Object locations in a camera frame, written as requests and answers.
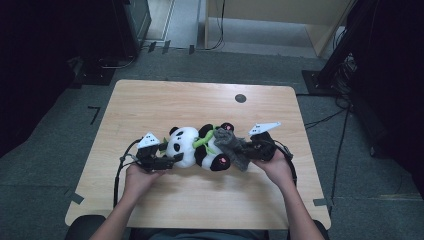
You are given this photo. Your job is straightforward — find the long black floor cable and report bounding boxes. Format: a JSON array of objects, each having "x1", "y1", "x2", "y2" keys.
[{"x1": 329, "y1": 108, "x2": 351, "y2": 205}]

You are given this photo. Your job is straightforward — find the person's left hand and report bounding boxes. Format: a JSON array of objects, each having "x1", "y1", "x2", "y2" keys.
[{"x1": 123, "y1": 162, "x2": 167, "y2": 202}]

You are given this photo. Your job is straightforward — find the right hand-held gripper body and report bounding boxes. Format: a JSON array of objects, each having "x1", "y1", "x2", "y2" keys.
[{"x1": 244, "y1": 121, "x2": 282, "y2": 163}]

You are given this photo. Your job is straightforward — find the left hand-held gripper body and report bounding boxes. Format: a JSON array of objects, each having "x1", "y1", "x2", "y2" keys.
[{"x1": 134, "y1": 131, "x2": 175, "y2": 174}]

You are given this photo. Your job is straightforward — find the black chair armrest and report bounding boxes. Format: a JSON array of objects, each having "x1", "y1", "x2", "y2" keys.
[
  {"x1": 319, "y1": 219, "x2": 331, "y2": 240},
  {"x1": 64, "y1": 214, "x2": 108, "y2": 240}
]

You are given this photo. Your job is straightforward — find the left hand-held gripper black cable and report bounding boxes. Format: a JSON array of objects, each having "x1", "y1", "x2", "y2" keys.
[{"x1": 113, "y1": 138, "x2": 144, "y2": 208}]

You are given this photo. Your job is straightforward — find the right hand-held gripper black cable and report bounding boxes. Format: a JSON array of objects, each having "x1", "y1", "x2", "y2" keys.
[{"x1": 272, "y1": 139, "x2": 298, "y2": 186}]

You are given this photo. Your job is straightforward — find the hanging black cable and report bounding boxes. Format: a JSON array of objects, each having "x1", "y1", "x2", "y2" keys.
[{"x1": 196, "y1": 0, "x2": 227, "y2": 52}]

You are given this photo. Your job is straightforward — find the coiled black cable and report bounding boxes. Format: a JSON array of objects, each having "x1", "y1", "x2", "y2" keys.
[{"x1": 98, "y1": 54, "x2": 138, "y2": 70}]

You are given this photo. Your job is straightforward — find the hand-held gripper black cable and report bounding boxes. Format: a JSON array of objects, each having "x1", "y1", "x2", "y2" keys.
[
  {"x1": 272, "y1": 139, "x2": 298, "y2": 186},
  {"x1": 113, "y1": 138, "x2": 144, "y2": 208}
]

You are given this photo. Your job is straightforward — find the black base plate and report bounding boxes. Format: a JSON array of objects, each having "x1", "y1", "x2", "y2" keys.
[{"x1": 69, "y1": 56, "x2": 116, "y2": 88}]

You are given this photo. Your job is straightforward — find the grey fluffy cloth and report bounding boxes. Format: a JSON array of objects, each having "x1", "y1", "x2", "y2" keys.
[{"x1": 213, "y1": 127, "x2": 252, "y2": 172}]

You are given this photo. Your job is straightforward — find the light wooden cabinet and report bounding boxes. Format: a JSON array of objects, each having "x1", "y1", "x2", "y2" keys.
[{"x1": 203, "y1": 0, "x2": 356, "y2": 58}]

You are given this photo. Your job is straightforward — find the person's right hand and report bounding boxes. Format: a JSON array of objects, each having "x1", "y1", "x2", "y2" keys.
[{"x1": 251, "y1": 148, "x2": 296, "y2": 192}]

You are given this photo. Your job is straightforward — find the black metal stand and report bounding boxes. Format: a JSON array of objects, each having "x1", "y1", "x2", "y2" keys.
[{"x1": 301, "y1": 0, "x2": 381, "y2": 98}]

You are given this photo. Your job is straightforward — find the grey tape piece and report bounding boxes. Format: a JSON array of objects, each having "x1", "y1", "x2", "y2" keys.
[
  {"x1": 312, "y1": 197, "x2": 332, "y2": 208},
  {"x1": 64, "y1": 189, "x2": 85, "y2": 205}
]

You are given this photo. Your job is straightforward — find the short black floor cable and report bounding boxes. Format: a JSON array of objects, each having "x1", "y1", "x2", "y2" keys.
[{"x1": 303, "y1": 107, "x2": 349, "y2": 130}]

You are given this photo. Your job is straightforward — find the panda plush toy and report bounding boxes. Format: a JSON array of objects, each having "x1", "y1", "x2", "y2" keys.
[{"x1": 163, "y1": 121, "x2": 235, "y2": 172}]

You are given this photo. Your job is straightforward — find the black equipment cabinet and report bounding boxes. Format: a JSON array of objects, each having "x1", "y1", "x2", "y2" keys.
[{"x1": 111, "y1": 0, "x2": 153, "y2": 60}]

